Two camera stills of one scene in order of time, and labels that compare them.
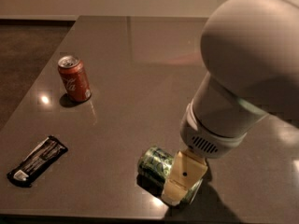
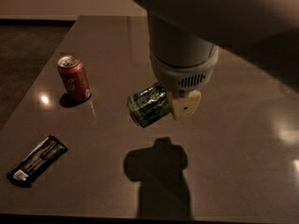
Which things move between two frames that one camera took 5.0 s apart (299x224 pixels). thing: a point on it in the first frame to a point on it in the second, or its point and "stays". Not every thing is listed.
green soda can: [153, 167] to [149, 105]
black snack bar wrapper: [37, 161] stays
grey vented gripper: [204, 140] to [183, 75]
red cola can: [75, 78] stays
